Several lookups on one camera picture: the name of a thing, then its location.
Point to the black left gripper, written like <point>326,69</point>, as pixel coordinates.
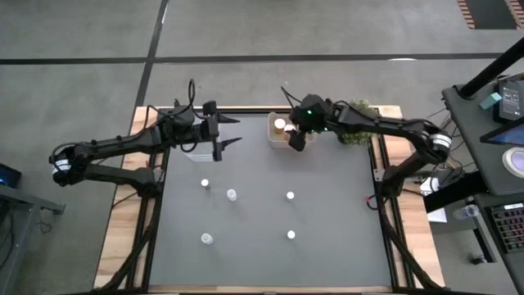
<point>204,129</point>

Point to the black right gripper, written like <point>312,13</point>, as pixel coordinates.
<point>311,119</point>

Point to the large orange pill bottle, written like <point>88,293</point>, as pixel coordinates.
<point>289,128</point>

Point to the orange pill bottle white cap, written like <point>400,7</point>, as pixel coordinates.
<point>279,125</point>

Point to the small orange pill bottle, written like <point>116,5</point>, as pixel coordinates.
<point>205,182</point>

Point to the clear white pill bottle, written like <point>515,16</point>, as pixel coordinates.
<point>231,194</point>
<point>206,238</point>

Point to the teal pill bottle white cap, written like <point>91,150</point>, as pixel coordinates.
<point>290,196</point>
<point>291,234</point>

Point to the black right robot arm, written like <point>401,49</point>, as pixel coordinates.
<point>389,125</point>

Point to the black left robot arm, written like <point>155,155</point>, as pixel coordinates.
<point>114,143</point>

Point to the clear plastic bin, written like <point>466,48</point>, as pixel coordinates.
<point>200,155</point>

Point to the beige plastic bin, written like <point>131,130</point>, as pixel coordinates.
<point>276,143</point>

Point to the green potted plant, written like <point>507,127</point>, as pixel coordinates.
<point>356,138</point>

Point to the white power adapter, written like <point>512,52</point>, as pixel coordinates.
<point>429,185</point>

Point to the grey table mat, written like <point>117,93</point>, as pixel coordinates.
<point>327,254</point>

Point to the white paper sheet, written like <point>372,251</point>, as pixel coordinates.
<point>438,216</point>

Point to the dark grey desk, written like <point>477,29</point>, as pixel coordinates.
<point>511,274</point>
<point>471,135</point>

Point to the small teal box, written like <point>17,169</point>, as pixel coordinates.
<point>491,101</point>

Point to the clear water bottle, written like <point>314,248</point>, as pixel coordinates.
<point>466,211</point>

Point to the black pole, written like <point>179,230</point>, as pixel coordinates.
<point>491,69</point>

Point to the tablet with blue screen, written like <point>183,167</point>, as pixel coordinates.
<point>511,135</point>

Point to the dark rug striped edges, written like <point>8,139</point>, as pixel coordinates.
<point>491,12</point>

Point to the round white device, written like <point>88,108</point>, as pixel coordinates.
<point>516,162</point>

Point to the grey metal desk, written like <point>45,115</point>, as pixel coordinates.
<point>24,201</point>

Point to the black device blue light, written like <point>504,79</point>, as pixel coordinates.
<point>8,176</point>

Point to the backlit keyboard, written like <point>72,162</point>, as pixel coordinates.
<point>509,229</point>

